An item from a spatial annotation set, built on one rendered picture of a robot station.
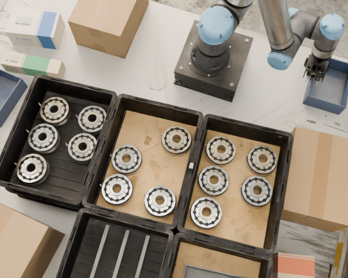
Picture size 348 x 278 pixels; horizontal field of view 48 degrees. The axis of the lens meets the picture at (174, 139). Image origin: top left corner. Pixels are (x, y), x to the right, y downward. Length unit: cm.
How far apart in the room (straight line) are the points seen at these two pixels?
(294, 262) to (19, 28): 136
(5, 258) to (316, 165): 103
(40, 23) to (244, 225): 112
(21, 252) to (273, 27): 100
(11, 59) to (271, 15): 103
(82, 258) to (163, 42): 93
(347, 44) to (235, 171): 163
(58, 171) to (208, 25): 71
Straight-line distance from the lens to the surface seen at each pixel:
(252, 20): 271
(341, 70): 177
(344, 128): 167
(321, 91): 170
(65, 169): 138
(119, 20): 159
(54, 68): 164
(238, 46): 159
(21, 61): 170
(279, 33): 123
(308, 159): 139
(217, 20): 137
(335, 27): 135
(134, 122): 140
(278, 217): 124
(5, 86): 173
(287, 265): 139
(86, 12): 163
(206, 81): 150
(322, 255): 151
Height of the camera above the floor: 211
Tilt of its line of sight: 70 degrees down
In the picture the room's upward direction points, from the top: 1 degrees clockwise
